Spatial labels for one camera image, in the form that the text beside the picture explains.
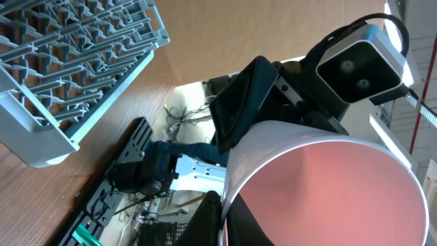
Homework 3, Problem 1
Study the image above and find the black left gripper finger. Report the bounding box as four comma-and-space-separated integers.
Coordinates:
173, 191, 222, 246

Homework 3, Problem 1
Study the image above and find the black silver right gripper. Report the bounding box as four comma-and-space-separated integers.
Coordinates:
210, 56, 349, 154

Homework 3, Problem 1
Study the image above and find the pink plastic cup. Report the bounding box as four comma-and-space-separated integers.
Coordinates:
222, 121, 429, 245

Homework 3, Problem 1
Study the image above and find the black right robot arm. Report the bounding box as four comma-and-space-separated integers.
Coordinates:
109, 56, 349, 197

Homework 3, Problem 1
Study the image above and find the grey plastic dishwasher rack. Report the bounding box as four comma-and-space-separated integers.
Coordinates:
1, 0, 170, 168

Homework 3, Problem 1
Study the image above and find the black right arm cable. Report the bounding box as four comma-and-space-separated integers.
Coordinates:
300, 12, 410, 66

